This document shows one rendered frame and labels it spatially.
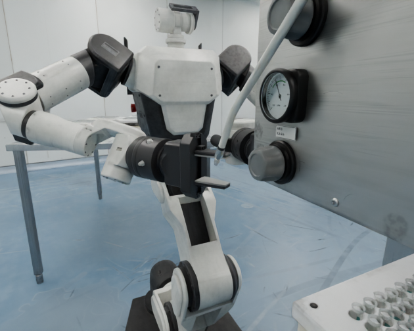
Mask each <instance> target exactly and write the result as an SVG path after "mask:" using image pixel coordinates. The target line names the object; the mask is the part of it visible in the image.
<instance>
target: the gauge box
mask: <svg viewBox="0 0 414 331"><path fill-rule="evenodd" d="M271 2H272V0H260V15H259V32H258V62H259V61H260V59H261V57H262V55H263V54H264V52H265V50H266V49H267V47H268V45H269V44H270V42H271V40H272V39H273V37H274V35H273V34H272V33H270V32H269V30H268V27H267V13H268V10H269V6H270V4H271ZM327 2H328V13H327V19H326V23H325V25H324V28H323V30H322V32H321V33H320V35H319V36H318V38H317V39H316V40H315V41H314V42H313V43H312V44H310V45H308V46H306V47H296V46H294V45H293V44H291V43H290V41H289V40H288V39H285V38H284V39H283V41H282V43H281V44H280V45H279V47H278V49H277V50H276V52H275V54H274V55H273V57H272V58H271V60H270V61H269V63H268V65H267V66H266V68H265V70H264V71H263V72H262V74H261V76H260V77H259V79H258V81H257V82H256V111H255V128H254V149H256V148H261V147H264V146H269V145H270V144H271V143H272V142H273V141H279V140H281V141H285V142H287V143H288V144H289V145H290V146H291V147H292V149H293V151H294V154H295V156H296V173H295V175H294V177H293V179H292V180H291V181H290V182H289V183H287V184H282V185H279V184H277V183H275V182H274V181H264V182H267V183H269V184H271V185H273V186H275V187H277V188H280V189H282V190H284V191H287V192H289V193H291V194H293V195H295V196H297V197H299V198H302V199H304V200H306V201H309V202H311V203H312V204H315V205H317V206H319V207H321V208H324V209H326V210H328V211H331V212H333V213H335V214H337V215H339V216H341V217H344V218H346V219H348V220H350V221H353V222H354V223H357V224H359V225H361V226H363V227H366V228H368V229H370V230H372V231H375V232H377V233H379V234H381V235H383V236H386V237H388V238H390V239H392V240H395V241H396V242H399V243H401V244H403V245H405V246H408V247H410V248H412V249H414V0H327ZM276 68H285V69H295V68H296V69H305V70H307V72H308V75H309V81H308V96H307V105H306V117H305V118H304V120H303V121H302V122H300V123H286V122H283V123H271V122H270V121H268V120H267V119H266V118H265V117H264V115H263V114H262V111H261V108H260V100H259V97H260V87H261V85H262V81H263V80H264V77H265V76H266V75H267V74H268V73H269V72H270V71H271V70H273V69H276ZM276 125H283V126H289V127H296V139H295V141H291V140H287V139H282V138H278V137H275V131H276Z"/></svg>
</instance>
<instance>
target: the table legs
mask: <svg viewBox="0 0 414 331"><path fill-rule="evenodd" d="M93 153H94V161H95V173H96V180H97V193H98V195H99V200H101V199H103V197H102V193H103V192H102V185H101V172H100V164H99V151H98V150H95V151H94V152H93ZM13 156H14V162H15V167H16V174H17V179H18V186H19V190H20V197H21V202H22V209H23V214H24V220H25V225H26V232H27V237H28V244H29V248H30V255H31V260H32V267H33V272H34V275H35V278H36V282H37V284H41V283H43V282H44V280H43V273H42V272H43V265H42V260H41V252H40V248H39V240H38V235H37V228H36V223H35V215H34V208H33V204H32V195H31V191H30V184H29V179H28V171H27V167H26V159H25V154H24V151H13ZM207 177H210V158H207Z"/></svg>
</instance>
